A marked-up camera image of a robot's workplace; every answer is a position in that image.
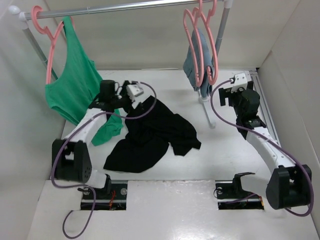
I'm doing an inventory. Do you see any black t shirt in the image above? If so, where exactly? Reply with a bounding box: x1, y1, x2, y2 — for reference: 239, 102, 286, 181
103, 95, 201, 173

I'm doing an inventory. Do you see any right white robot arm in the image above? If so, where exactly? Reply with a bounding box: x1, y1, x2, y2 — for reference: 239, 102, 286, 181
214, 78, 315, 217

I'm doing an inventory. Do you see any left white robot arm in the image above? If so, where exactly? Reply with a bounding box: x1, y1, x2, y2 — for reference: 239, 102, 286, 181
50, 80, 144, 199

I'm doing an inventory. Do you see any pink hanger with denim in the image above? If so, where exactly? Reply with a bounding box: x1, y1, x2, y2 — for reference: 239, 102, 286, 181
197, 0, 219, 86

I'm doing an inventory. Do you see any pink hanger with tank top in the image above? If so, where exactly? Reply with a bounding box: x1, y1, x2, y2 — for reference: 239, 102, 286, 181
30, 5, 76, 85

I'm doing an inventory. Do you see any blue denim garment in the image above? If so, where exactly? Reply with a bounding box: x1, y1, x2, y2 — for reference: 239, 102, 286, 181
183, 28, 213, 98

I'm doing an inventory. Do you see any green tank top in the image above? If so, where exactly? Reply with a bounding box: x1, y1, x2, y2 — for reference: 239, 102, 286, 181
44, 16, 124, 147

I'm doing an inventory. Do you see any metal clothes rack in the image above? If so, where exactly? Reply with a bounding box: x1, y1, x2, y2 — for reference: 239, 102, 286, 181
7, 0, 235, 130

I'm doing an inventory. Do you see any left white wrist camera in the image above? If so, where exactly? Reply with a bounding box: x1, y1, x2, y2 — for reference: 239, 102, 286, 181
126, 84, 144, 99

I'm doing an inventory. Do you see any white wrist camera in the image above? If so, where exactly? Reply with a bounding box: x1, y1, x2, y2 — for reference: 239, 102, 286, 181
126, 84, 144, 99
230, 72, 248, 93

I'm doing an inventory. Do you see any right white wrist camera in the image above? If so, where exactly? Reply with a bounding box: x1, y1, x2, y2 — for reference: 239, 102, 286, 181
230, 72, 248, 93

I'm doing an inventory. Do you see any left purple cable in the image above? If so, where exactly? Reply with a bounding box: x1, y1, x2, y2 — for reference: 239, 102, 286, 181
49, 81, 158, 239

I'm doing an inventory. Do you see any purple cable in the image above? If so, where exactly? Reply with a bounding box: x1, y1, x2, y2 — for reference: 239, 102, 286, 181
209, 78, 315, 216
49, 81, 158, 239

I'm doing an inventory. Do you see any aluminium rail right side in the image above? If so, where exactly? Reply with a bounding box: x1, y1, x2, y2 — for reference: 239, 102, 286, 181
249, 70, 281, 146

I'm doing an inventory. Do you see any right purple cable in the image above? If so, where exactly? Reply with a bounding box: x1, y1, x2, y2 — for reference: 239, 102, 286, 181
209, 78, 315, 216

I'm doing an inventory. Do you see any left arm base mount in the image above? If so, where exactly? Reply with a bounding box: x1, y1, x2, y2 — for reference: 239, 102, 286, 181
78, 180, 128, 211

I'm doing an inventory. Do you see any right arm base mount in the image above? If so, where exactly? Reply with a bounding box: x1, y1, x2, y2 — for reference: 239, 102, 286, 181
213, 172, 264, 210

